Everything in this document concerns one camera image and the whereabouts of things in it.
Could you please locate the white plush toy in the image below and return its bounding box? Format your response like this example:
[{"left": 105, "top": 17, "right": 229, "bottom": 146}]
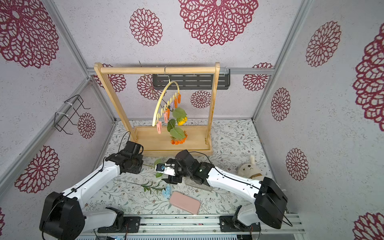
[{"left": 237, "top": 155, "right": 264, "bottom": 181}]

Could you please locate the orange flower with stem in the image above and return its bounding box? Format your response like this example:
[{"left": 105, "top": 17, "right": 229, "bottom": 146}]
[{"left": 167, "top": 119, "right": 188, "bottom": 145}]

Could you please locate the pink clothes peg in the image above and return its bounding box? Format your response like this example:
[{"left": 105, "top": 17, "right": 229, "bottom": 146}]
[
  {"left": 156, "top": 121, "right": 162, "bottom": 134},
  {"left": 164, "top": 112, "right": 169, "bottom": 124}
]

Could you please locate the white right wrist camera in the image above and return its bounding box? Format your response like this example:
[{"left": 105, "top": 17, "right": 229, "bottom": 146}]
[{"left": 155, "top": 164, "right": 176, "bottom": 176}]

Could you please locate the black wire wall rack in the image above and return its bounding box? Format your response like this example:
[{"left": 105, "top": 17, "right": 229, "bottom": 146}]
[{"left": 53, "top": 94, "right": 91, "bottom": 135}]

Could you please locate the yellow sunflower with stem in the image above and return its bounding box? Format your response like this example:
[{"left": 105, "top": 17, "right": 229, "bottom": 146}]
[{"left": 172, "top": 107, "right": 188, "bottom": 126}]

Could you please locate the pink case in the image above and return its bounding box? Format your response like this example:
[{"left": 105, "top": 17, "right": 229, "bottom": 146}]
[{"left": 170, "top": 192, "right": 201, "bottom": 215}]

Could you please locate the grey felt pouch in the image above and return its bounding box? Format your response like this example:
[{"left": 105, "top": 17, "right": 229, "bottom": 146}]
[{"left": 185, "top": 178, "right": 213, "bottom": 192}]

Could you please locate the yellow wavy clothes hanger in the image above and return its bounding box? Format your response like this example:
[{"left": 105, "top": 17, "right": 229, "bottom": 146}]
[{"left": 152, "top": 67, "right": 181, "bottom": 127}]

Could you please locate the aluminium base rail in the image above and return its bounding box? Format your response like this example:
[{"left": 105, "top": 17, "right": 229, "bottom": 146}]
[{"left": 53, "top": 213, "right": 306, "bottom": 240}]

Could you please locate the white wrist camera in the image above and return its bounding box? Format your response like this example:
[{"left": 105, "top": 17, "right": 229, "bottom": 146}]
[
  {"left": 123, "top": 141, "right": 144, "bottom": 156},
  {"left": 155, "top": 164, "right": 176, "bottom": 176}
]

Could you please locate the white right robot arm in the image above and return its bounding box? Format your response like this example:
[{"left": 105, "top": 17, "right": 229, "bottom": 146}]
[{"left": 155, "top": 150, "right": 291, "bottom": 229}]

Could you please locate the blue flower with stem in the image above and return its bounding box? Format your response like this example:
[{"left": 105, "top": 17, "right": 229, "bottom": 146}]
[{"left": 120, "top": 180, "right": 172, "bottom": 200}]

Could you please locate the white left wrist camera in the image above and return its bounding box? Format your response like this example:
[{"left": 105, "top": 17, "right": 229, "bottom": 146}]
[{"left": 123, "top": 141, "right": 144, "bottom": 156}]

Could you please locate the black wall shelf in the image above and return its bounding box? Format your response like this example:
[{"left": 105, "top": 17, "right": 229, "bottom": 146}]
[{"left": 151, "top": 70, "right": 231, "bottom": 90}]

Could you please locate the peach rose with stem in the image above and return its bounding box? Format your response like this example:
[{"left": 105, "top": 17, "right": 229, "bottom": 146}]
[{"left": 142, "top": 158, "right": 166, "bottom": 178}]

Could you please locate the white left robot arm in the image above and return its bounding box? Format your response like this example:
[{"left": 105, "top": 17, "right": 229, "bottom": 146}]
[{"left": 40, "top": 141, "right": 144, "bottom": 240}]

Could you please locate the wooden clothes rack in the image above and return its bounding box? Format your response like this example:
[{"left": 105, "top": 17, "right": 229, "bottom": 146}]
[{"left": 94, "top": 62, "right": 221, "bottom": 157}]

